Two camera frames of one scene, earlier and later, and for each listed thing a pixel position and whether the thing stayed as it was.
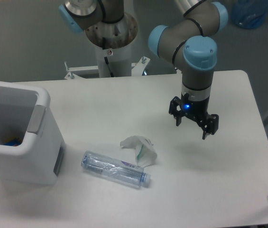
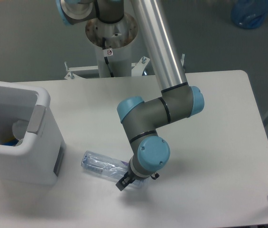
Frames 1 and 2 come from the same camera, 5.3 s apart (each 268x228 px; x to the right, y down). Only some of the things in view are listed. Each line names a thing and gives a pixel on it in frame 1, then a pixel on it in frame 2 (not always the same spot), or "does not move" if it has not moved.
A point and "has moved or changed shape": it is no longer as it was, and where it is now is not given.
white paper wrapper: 145,154 has moved or changed shape
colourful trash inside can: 14,141 does not move
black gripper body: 197,110 → 129,178
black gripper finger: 175,109 → 124,181
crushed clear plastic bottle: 115,169 does not move
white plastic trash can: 11,111 does not move
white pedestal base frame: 138,69 does not move
